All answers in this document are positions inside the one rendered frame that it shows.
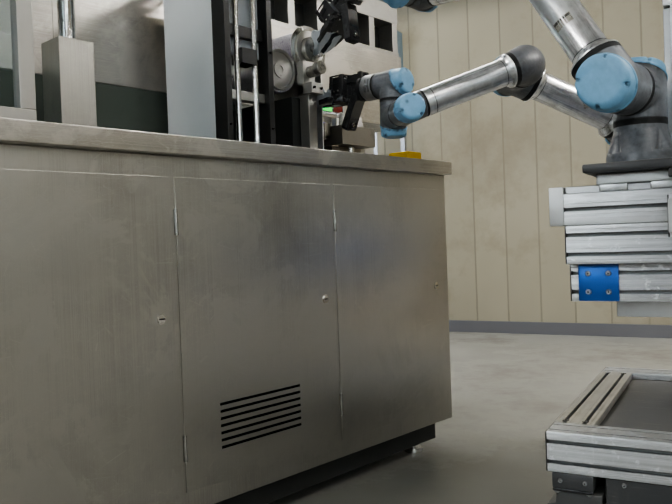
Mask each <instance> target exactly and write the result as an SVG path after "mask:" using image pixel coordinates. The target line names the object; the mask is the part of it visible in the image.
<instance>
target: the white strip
mask: <svg viewBox="0 0 672 504"><path fill-rule="evenodd" d="M163 10H164V35H165V60H166V85H167V110H168V134H175V135H185V136H195V137H205V138H215V139H216V117H215V91H214V66H213V40H212V14H211V0H163Z"/></svg>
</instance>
